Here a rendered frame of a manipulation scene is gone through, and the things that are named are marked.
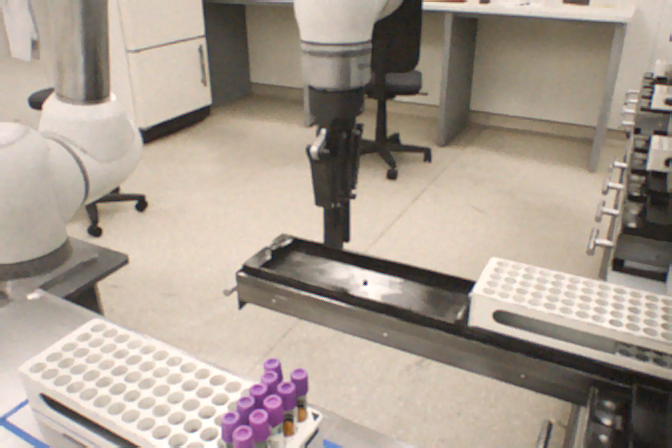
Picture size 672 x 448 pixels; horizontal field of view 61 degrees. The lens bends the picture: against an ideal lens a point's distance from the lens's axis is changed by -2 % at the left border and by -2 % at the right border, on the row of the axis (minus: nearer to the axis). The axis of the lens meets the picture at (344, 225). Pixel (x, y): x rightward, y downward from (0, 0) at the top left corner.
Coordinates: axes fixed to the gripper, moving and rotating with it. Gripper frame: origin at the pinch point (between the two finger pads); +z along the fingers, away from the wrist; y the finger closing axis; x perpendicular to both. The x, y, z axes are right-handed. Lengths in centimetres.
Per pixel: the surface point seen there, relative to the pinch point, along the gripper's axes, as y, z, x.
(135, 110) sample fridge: 200, 64, 253
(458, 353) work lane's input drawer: -8.5, 10.0, -21.8
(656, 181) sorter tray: 56, 6, -43
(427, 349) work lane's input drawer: -8.4, 10.8, -17.7
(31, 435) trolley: -44.6, 6.2, 11.1
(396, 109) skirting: 349, 84, 128
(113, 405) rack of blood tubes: -41.7, 0.3, 1.3
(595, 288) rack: 1.2, 1.6, -36.0
